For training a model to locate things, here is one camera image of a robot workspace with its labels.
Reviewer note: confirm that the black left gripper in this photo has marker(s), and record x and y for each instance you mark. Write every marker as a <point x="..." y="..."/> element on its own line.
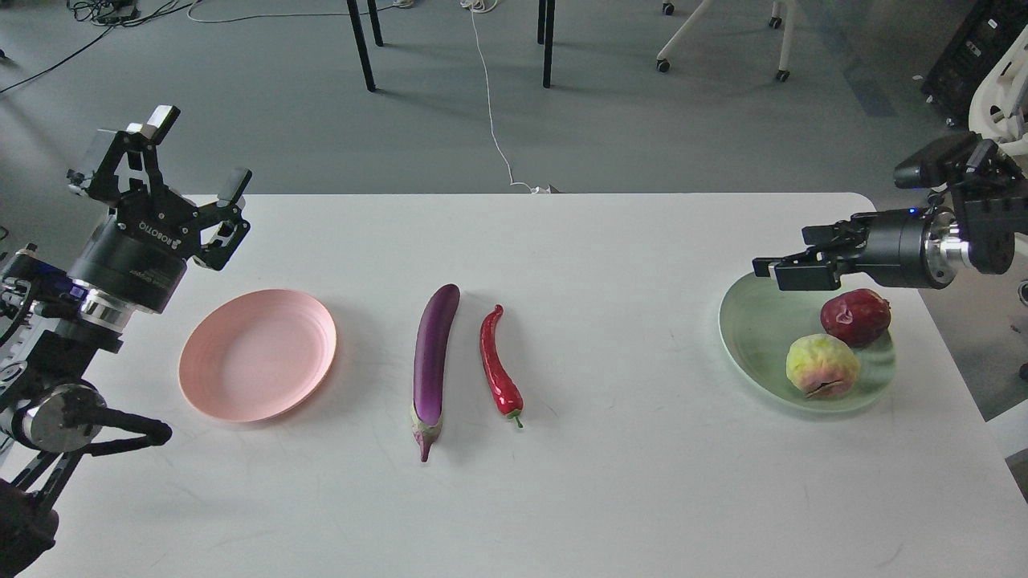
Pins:
<point x="138" y="254"/>

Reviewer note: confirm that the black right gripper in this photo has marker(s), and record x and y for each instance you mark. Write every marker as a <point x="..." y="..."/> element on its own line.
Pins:
<point x="897" y="248"/>

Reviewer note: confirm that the red pomegranate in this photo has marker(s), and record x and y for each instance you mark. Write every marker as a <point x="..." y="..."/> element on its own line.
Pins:
<point x="858" y="317"/>

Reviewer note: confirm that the yellow green apple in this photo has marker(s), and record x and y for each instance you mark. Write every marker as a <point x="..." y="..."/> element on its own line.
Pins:
<point x="820" y="365"/>

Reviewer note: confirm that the purple eggplant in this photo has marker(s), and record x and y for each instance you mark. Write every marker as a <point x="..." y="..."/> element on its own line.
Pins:
<point x="430" y="357"/>

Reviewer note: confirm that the red chili pepper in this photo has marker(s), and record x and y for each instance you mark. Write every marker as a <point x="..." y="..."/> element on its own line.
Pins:
<point x="505" y="393"/>

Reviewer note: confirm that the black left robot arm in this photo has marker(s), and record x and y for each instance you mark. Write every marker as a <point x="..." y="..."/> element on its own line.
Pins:
<point x="60" y="319"/>

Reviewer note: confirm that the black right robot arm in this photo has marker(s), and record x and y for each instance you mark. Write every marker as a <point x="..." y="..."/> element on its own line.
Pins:
<point x="976" y="206"/>

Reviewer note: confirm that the green plate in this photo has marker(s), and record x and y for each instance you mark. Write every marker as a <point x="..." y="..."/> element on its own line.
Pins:
<point x="758" y="322"/>

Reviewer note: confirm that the pink plate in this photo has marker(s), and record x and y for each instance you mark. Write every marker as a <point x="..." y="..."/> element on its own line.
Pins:
<point x="258" y="356"/>

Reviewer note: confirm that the white office chair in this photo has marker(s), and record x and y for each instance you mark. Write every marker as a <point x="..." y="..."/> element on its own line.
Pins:
<point x="998" y="108"/>

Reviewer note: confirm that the black table legs left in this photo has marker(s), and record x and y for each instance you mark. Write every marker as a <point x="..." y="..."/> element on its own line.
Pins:
<point x="356" y="23"/>

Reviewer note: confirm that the black table legs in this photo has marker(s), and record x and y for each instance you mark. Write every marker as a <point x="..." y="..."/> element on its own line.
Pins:
<point x="356" y="23"/>
<point x="545" y="28"/>

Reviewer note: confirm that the black equipment case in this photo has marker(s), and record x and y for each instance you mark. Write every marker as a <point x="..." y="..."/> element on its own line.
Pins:
<point x="984" y="36"/>

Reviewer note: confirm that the black table legs right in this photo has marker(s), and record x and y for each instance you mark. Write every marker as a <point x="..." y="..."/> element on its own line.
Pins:
<point x="545" y="28"/>

